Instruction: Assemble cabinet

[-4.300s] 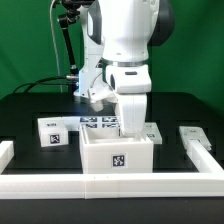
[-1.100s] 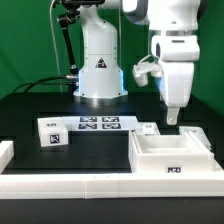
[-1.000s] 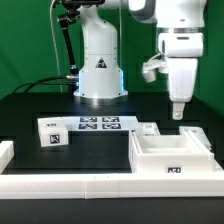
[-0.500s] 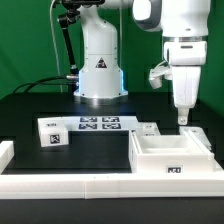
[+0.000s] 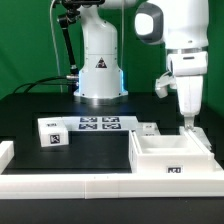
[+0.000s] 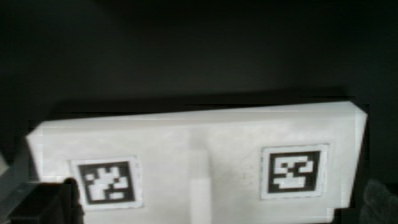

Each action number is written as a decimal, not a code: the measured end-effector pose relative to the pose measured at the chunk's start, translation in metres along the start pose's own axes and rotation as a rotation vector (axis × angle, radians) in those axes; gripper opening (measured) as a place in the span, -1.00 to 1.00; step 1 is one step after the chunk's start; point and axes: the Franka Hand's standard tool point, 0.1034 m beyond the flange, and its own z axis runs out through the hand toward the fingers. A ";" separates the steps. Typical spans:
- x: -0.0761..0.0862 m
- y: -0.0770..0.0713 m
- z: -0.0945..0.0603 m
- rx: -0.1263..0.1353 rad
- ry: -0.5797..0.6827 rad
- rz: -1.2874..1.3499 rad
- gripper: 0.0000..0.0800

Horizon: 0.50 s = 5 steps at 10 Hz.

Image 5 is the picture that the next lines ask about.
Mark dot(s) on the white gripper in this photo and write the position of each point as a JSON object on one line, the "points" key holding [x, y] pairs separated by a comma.
{"points": [[188, 70]]}

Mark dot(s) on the white cabinet body box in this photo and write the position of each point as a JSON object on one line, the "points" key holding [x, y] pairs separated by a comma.
{"points": [[162, 154]]}

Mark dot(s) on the white cabinet door panel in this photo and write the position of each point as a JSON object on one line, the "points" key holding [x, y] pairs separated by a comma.
{"points": [[148, 129]]}

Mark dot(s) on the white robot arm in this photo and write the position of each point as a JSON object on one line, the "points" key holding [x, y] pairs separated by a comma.
{"points": [[180, 26]]}

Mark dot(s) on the white cabinet top block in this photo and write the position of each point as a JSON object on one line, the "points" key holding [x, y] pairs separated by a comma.
{"points": [[52, 132]]}

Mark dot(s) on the white fiducial marker sheet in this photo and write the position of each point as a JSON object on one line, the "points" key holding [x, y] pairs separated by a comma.
{"points": [[101, 123]]}

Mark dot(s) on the white U-shaped obstacle fence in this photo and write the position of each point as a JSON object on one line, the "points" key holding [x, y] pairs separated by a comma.
{"points": [[90, 186]]}

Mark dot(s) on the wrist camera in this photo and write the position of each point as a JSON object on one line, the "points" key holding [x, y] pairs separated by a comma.
{"points": [[165, 81]]}

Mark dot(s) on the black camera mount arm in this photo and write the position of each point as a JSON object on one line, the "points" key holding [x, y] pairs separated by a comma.
{"points": [[71, 16]]}

